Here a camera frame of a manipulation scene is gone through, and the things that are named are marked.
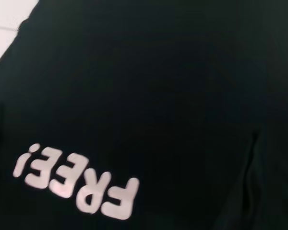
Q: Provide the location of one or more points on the black shirt with white print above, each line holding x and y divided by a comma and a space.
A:
158, 83

